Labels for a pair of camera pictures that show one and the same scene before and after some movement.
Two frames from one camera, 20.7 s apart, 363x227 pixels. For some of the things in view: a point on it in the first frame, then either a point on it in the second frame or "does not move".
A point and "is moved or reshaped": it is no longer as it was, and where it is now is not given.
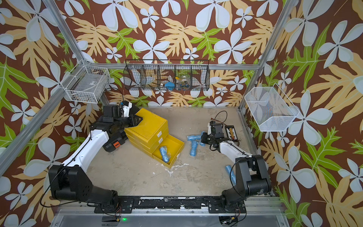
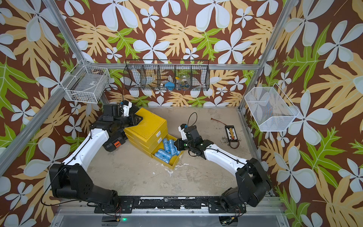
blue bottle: [233, 176] -> [163, 156]
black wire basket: [168, 74] does not move
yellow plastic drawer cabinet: [151, 135] does not move
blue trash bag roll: [163, 151] -> [166, 145]
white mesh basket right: [272, 109] does not move
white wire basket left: [86, 83] does not move
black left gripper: [133, 120] does not move
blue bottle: [194, 140] is moved or reshaped
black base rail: [167, 205] does not move
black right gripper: [203, 138] -> [178, 145]
